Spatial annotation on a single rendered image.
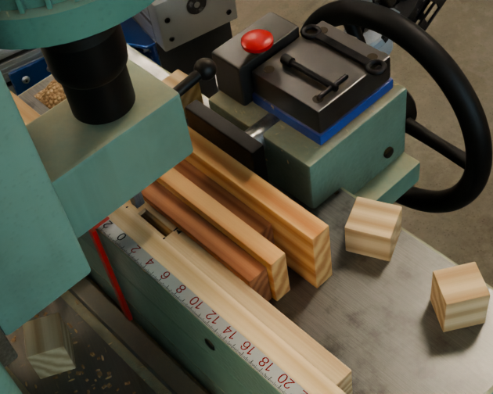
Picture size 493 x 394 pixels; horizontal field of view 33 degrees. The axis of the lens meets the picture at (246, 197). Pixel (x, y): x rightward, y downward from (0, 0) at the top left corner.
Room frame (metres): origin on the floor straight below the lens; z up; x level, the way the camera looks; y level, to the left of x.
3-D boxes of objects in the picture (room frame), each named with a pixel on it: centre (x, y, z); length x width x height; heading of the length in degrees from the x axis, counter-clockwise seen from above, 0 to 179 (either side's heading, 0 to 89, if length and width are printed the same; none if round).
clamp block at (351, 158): (0.58, -0.07, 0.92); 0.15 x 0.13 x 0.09; 35
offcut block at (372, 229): (0.44, -0.11, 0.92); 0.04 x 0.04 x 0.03; 60
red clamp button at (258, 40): (0.60, -0.04, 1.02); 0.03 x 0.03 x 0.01
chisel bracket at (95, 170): (0.48, 0.11, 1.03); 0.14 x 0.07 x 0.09; 125
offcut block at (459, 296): (0.35, -0.16, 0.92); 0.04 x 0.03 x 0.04; 92
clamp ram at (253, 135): (0.54, -0.02, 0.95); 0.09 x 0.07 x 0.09; 35
